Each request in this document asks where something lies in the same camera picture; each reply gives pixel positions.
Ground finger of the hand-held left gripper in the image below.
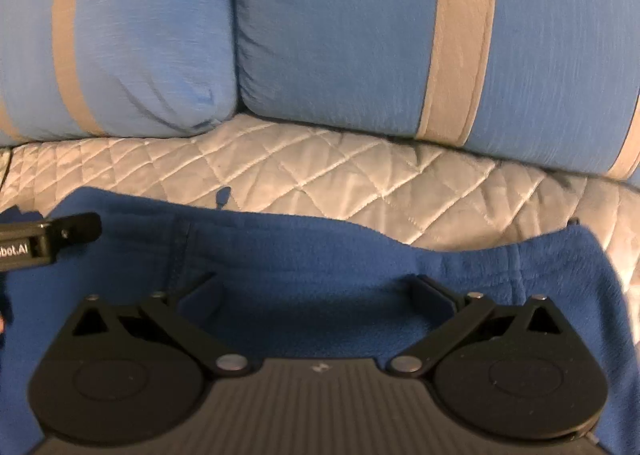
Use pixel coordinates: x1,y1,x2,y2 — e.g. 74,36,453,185
47,212,103,245

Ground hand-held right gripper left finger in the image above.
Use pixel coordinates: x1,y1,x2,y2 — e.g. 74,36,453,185
72,272,248,378

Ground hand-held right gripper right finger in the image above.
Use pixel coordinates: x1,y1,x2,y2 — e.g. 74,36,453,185
390,276,568,378

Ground dark blue fleece pants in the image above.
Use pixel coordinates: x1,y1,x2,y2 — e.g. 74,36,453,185
0,188,640,455

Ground white quilted bed cover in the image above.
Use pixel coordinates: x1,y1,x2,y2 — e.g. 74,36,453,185
0,112,640,286

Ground blue striped blanket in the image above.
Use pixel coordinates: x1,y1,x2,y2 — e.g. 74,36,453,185
0,0,640,181

